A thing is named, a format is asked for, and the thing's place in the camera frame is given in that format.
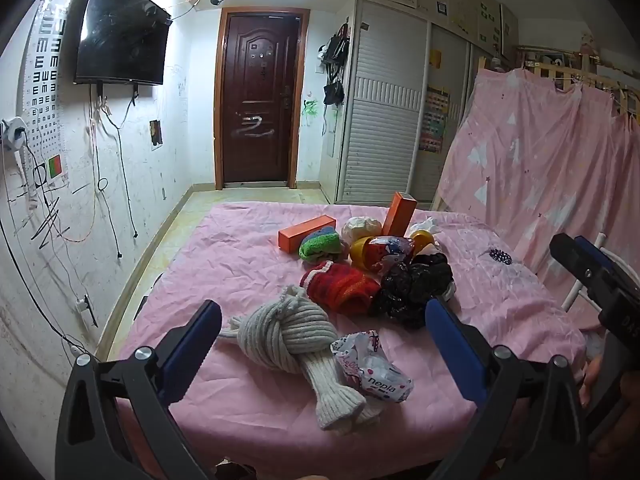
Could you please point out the small black handbag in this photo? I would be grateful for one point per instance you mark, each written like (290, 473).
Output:
(334, 92)

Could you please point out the eye chart poster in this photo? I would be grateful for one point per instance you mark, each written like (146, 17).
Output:
(42, 85)

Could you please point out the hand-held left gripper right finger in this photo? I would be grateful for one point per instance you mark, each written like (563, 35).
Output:
(452, 355)

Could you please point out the green knit sock ball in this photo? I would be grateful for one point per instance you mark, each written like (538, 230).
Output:
(317, 247)

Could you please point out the black plastic bag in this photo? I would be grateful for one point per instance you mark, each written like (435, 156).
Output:
(410, 285)

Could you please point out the cream sock ball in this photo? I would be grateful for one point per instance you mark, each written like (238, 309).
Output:
(360, 229)

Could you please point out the wall-mounted black television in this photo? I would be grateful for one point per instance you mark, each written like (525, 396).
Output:
(120, 30)

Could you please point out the yellow plastic cup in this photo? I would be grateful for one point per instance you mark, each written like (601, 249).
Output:
(360, 255)
(422, 241)

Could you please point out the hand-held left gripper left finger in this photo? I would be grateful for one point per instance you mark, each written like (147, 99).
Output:
(192, 350)

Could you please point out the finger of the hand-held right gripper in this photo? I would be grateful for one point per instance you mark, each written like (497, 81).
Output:
(595, 255)
(570, 255)

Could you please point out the white wall plug adapter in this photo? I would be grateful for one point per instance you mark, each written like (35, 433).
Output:
(14, 132)

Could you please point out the pink printed curtain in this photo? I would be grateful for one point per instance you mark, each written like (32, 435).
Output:
(525, 160)

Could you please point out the white tissue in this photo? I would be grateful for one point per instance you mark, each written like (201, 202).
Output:
(425, 224)

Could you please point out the pink bedsheet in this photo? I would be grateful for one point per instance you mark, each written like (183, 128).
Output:
(225, 260)

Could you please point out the wooden bunk bed frame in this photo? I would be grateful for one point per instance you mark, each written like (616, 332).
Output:
(560, 72)

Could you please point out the colourful chart poster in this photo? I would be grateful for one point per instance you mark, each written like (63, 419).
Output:
(434, 120)

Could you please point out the dark brown wooden door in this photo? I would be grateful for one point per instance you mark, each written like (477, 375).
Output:
(255, 110)

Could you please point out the damaged wall socket box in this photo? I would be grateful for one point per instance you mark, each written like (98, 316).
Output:
(156, 132)

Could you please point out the white power strip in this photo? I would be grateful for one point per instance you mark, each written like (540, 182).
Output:
(85, 307)

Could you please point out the long orange box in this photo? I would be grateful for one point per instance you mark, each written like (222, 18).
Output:
(305, 232)
(397, 215)

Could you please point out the red knit sock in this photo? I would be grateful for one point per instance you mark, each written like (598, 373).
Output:
(340, 285)

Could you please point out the white tissue packet wrapper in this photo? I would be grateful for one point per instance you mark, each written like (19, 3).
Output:
(380, 380)

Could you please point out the white slatted wardrobe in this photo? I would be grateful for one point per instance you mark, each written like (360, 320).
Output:
(380, 135)

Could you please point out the yellow sticky note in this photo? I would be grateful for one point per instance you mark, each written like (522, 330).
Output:
(436, 58)

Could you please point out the black spiky ball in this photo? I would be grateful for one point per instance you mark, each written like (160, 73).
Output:
(500, 256)

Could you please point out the colourful snack wrapper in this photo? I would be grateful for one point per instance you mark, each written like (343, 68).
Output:
(390, 250)

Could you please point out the cream knit scarf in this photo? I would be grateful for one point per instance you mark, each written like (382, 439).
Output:
(280, 335)

